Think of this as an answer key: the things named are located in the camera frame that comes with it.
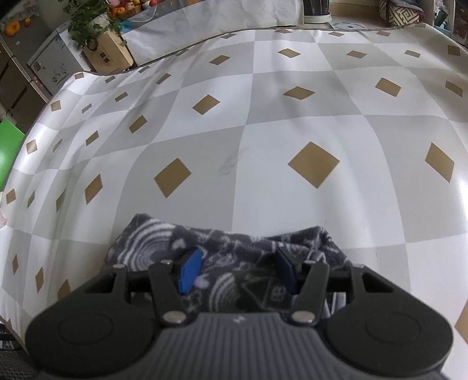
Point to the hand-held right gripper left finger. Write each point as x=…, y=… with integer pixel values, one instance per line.
x=190, y=270

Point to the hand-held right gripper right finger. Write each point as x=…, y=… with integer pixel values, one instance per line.
x=285, y=270

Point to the grey patterned fleece jacket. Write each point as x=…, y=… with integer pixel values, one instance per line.
x=234, y=252

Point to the grey white checkered tablecloth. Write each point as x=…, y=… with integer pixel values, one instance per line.
x=274, y=109

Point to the green plastic chair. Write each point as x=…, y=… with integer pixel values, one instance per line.
x=9, y=149

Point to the tan cardboard box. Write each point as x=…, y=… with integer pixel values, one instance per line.
x=109, y=53

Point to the white chest freezer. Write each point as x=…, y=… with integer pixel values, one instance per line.
x=55, y=62

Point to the cloth covered side table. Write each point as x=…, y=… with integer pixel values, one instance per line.
x=219, y=22

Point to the white bathroom scale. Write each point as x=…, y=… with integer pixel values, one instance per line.
x=346, y=25

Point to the dark striped floor vase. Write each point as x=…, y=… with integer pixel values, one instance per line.
x=317, y=10

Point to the trailing green potted plant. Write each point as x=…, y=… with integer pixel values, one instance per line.
x=91, y=22

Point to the pile of fruit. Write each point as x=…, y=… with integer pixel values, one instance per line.
x=128, y=7

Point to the patterned woven stool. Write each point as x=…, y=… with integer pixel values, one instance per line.
x=402, y=12

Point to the white storage shelf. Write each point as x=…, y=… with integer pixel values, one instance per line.
x=453, y=18

